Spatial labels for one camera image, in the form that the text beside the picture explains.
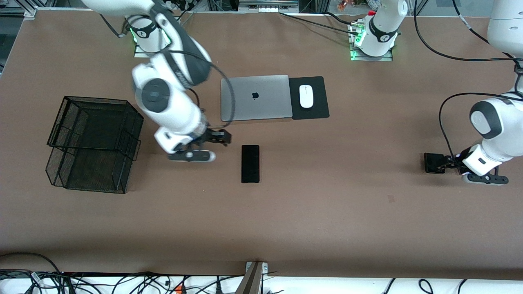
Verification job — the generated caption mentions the black flip phone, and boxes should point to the black flip phone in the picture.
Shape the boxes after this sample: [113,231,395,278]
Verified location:
[423,152,447,175]

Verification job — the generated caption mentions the long black smartphone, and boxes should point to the long black smartphone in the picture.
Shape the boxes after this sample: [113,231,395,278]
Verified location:
[241,145,260,184]

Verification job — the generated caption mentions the silver closed laptop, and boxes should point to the silver closed laptop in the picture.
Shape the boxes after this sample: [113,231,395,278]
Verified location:
[221,74,293,122]

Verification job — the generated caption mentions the white computer mouse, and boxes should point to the white computer mouse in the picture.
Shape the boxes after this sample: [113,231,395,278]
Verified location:
[299,85,314,109]

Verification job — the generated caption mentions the black mouse pad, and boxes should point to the black mouse pad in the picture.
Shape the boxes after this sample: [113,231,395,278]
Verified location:
[288,76,330,120]

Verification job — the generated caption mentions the aluminium corner profile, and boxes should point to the aluminium corner profile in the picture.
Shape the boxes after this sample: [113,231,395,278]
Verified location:
[0,6,38,20]

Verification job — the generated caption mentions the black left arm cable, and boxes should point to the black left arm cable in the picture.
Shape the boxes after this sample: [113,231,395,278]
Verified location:
[414,0,523,160]

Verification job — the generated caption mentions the black wire mesh tray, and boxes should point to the black wire mesh tray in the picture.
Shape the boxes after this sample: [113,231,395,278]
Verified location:
[46,96,144,194]

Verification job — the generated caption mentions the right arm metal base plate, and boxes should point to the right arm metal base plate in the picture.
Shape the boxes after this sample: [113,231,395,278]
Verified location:
[134,41,177,58]

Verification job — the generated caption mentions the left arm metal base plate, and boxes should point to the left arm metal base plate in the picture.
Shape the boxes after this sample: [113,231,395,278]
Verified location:
[349,20,393,62]

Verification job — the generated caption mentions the long black table cable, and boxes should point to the long black table cable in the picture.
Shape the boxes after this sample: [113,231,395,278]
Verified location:
[279,12,360,35]

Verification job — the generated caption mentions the grey aluminium post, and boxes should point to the grey aluminium post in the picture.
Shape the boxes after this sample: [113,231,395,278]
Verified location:
[235,261,269,294]

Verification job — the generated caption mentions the short black table cable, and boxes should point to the short black table cable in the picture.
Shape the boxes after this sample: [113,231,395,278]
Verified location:
[325,11,358,25]

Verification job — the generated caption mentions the tangled black floor cables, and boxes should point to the tangled black floor cables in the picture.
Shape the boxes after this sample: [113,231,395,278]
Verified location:
[0,269,246,294]

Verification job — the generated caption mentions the black looped floor cable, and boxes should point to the black looped floor cable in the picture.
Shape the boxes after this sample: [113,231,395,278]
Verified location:
[0,252,63,275]

